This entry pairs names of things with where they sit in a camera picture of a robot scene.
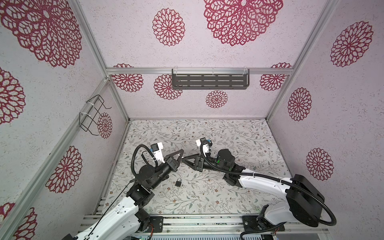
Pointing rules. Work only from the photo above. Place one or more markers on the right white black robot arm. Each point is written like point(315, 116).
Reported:
point(296, 207)

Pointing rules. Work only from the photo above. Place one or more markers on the black wire wall rack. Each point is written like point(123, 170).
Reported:
point(90, 117)

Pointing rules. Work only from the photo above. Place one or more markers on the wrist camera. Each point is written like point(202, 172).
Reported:
point(204, 144)
point(156, 149)

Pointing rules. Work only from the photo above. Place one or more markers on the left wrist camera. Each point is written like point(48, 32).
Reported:
point(156, 149)

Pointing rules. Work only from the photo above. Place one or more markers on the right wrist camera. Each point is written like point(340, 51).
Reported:
point(204, 144)

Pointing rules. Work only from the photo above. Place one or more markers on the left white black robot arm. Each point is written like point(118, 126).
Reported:
point(129, 216)

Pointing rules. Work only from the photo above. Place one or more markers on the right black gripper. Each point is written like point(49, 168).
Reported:
point(200, 164)

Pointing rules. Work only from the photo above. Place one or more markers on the dark metal wall shelf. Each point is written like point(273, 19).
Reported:
point(210, 79)

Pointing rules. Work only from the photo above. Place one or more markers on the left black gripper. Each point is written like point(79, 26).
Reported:
point(171, 162)

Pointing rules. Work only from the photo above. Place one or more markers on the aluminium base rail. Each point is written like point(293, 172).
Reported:
point(228, 224)

